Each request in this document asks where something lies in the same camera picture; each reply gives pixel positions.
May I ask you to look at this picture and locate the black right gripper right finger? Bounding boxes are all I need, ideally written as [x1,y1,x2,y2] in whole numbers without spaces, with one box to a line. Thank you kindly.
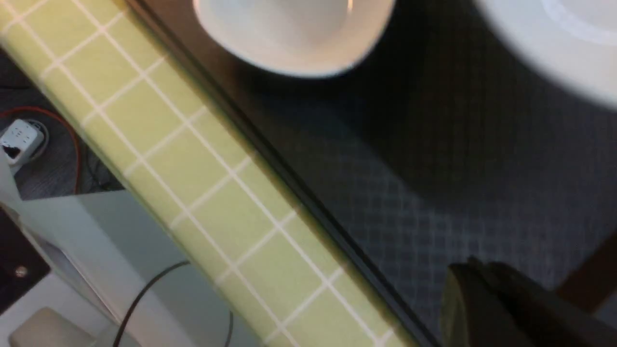
[468,257,616,347]

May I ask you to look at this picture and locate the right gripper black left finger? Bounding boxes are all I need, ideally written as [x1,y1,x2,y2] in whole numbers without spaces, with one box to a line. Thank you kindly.
[440,263,526,347]

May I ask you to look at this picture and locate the white square dish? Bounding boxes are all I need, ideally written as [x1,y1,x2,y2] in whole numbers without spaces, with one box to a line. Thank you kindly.
[474,0,617,110]
[192,0,396,79]

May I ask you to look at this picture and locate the white square dish front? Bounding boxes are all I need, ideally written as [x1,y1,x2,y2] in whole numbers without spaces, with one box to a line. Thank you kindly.
[192,0,396,79]

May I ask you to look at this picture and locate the black plastic serving tray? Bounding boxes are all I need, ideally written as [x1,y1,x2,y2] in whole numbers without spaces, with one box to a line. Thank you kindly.
[130,0,616,347]

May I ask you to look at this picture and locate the green checkered tablecloth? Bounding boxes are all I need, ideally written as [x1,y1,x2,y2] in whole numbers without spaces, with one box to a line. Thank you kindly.
[1,0,417,347]

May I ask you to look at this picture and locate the white power strip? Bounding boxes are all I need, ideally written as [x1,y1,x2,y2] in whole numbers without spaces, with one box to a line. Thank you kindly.
[0,119,49,174]

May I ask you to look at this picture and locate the black floor cable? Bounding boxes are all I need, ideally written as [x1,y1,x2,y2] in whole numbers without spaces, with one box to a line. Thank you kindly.
[112,260,235,347]

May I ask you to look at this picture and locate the red floor cable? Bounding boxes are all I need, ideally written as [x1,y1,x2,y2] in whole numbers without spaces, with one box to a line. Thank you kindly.
[0,106,83,194]

